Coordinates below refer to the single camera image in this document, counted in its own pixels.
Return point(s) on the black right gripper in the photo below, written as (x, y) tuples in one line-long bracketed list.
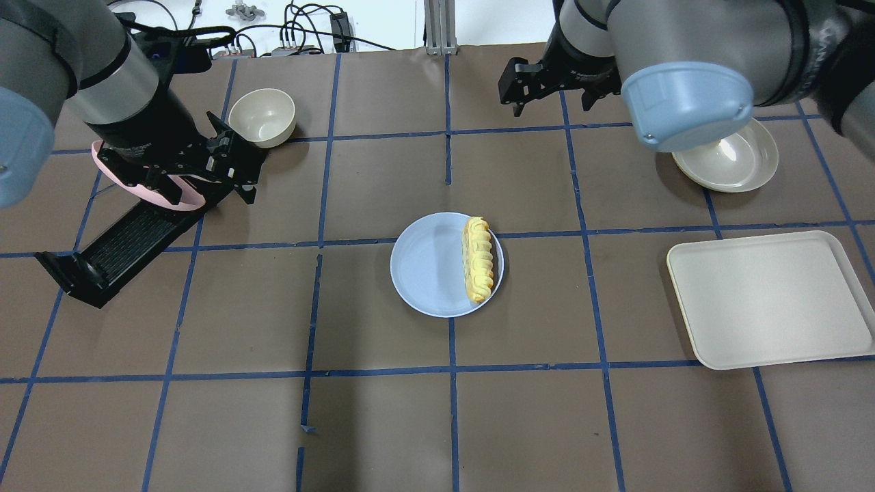
[(573, 77)]

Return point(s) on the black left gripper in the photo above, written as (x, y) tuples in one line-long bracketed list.
[(152, 131)]

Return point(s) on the orange striped bread loaf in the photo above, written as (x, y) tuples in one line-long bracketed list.
[(478, 259)]

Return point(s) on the light blue plate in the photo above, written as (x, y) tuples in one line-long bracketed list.
[(426, 266)]

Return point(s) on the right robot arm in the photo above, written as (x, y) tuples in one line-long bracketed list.
[(692, 72)]

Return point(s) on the pink plate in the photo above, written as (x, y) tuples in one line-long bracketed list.
[(189, 200)]

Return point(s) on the small cream bowl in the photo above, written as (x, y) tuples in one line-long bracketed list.
[(266, 117)]

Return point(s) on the black dish rack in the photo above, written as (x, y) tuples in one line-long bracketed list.
[(130, 246)]

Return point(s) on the grey connector box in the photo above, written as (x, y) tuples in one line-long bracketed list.
[(243, 47)]

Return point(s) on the white shallow bowl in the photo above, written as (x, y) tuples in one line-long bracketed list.
[(740, 163)]

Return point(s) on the black power adapter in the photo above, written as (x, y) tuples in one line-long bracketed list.
[(341, 32)]

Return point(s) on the white rectangular tray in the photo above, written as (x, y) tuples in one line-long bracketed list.
[(773, 299)]

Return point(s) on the aluminium frame post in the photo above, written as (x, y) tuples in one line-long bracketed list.
[(440, 27)]

